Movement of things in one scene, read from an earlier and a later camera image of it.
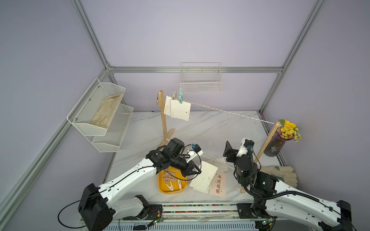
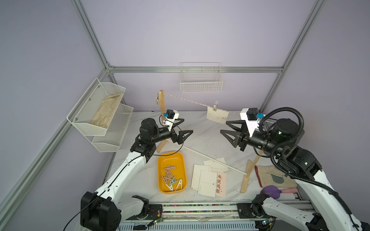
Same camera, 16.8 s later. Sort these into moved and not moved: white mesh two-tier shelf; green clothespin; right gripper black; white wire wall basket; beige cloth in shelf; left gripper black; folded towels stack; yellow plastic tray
Moved: green clothespin; left gripper black; right gripper black
Not moved: white wire wall basket; white mesh two-tier shelf; yellow plastic tray; beige cloth in shelf; folded towels stack
